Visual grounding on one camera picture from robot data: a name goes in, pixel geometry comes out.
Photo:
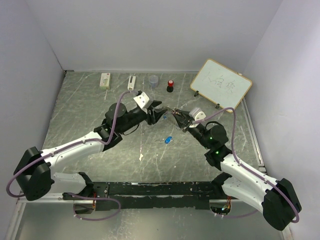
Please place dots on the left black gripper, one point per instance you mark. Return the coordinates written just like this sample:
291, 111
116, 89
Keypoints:
151, 119

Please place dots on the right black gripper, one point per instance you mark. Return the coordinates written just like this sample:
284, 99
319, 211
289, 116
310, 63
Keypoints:
183, 121

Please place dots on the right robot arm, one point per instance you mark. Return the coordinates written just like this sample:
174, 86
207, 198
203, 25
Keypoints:
275, 199

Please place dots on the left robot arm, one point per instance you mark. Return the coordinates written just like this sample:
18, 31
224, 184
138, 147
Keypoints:
39, 171

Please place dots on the clear cup of paperclips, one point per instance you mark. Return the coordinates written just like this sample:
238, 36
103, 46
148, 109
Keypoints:
153, 81

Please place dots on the white stapler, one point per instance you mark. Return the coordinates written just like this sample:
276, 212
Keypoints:
131, 83

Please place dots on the yellow framed whiteboard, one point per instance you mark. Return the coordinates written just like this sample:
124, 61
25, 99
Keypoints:
220, 85

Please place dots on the green white staple box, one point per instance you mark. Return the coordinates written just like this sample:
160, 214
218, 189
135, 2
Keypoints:
105, 81

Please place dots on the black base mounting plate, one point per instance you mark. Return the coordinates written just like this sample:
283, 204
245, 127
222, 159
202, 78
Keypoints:
149, 195

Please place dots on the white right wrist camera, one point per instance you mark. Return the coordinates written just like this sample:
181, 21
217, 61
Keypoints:
197, 114

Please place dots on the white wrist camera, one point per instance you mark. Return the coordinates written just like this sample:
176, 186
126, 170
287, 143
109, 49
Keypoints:
143, 100
197, 114

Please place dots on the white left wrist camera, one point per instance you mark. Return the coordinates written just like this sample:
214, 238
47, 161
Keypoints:
143, 100

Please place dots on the aluminium rail frame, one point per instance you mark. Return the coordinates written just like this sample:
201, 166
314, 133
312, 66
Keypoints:
37, 172

